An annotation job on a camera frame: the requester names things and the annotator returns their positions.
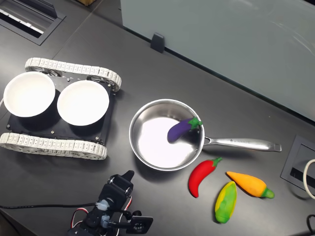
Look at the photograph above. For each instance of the orange toy carrot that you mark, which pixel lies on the orange toy carrot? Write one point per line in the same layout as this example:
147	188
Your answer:
249	183

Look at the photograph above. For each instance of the red toy chilli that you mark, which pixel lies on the red toy chilli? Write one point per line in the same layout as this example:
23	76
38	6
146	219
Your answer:
200	175

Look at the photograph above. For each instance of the brown cardboard box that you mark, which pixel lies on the brown cardboard box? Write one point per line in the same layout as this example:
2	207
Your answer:
88	2

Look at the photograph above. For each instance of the black partition clip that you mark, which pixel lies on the black partition clip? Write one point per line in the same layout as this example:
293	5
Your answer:
157	42

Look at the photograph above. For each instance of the purple toy aubergine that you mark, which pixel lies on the purple toy aubergine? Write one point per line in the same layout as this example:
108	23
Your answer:
179	129

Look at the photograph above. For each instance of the small black gripper camera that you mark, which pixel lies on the small black gripper camera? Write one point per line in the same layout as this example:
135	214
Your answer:
139	225

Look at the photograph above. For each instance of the black white-tracked small vehicle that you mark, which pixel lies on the black white-tracked small vehicle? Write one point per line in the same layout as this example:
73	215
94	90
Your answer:
73	68

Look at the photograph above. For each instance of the frosted glass partition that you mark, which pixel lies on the frosted glass partition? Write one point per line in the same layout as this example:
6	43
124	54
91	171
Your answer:
221	37

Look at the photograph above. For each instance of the white bowl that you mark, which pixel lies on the white bowl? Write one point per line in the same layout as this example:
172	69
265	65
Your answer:
29	94
83	103

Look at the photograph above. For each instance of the pale grey putty lump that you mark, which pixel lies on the pale grey putty lump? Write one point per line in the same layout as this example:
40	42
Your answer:
103	204

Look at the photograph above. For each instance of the yellow green toy corn cob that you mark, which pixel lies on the yellow green toy corn cob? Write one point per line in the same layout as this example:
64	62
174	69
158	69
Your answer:
226	204

